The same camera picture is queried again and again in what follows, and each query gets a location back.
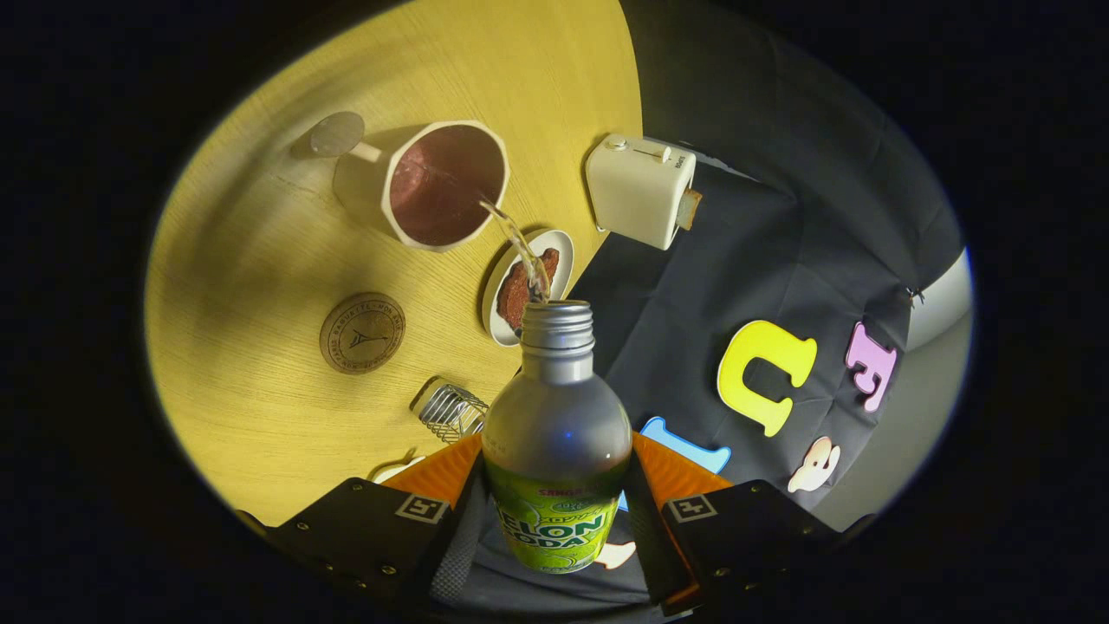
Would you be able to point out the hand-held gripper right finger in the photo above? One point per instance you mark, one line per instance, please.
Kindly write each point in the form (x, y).
(643, 530)

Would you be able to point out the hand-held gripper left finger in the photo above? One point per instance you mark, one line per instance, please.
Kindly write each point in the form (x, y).
(459, 542)

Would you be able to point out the silver bottle with green label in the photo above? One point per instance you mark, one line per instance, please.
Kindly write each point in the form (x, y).
(554, 425)

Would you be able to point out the round wooden coaster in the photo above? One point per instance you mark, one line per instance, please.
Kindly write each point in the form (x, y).
(362, 334)

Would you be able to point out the clear poured juice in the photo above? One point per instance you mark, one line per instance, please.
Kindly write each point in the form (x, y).
(520, 247)

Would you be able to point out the white divided dish with beans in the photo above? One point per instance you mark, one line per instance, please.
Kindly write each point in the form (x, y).
(394, 471)

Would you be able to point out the brown cookie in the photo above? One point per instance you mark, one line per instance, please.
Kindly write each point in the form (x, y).
(511, 303)
(551, 264)

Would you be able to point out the small white plate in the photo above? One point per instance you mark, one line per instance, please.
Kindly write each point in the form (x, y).
(563, 251)

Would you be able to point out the toast slice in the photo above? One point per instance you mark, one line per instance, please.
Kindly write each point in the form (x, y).
(689, 210)

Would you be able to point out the cream toaster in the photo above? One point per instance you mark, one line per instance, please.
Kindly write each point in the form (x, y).
(637, 191)

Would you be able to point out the wooden table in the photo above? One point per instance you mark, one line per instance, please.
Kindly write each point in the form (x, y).
(260, 260)

